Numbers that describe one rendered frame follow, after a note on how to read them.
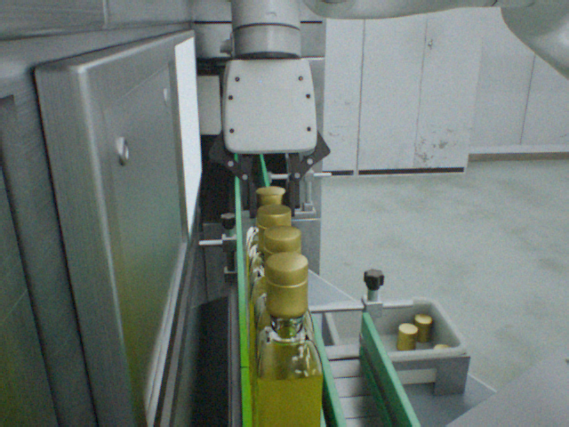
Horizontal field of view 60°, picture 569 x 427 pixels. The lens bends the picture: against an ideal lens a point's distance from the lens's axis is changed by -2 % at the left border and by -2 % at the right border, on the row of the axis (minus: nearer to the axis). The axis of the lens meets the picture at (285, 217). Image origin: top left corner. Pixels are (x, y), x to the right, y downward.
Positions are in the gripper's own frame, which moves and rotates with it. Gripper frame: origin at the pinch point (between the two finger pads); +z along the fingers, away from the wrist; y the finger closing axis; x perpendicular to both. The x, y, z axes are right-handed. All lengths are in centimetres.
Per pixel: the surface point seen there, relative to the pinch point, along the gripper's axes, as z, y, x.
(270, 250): 3.6, -0.9, -12.3
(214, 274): 32, -13, 103
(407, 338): 28.5, 25.8, 28.3
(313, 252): 26, 19, 102
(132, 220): 0.2, -12.6, -14.1
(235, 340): 23.3, -5.1, 18.5
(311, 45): -35, 18, 85
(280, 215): 1.1, 0.4, -7.4
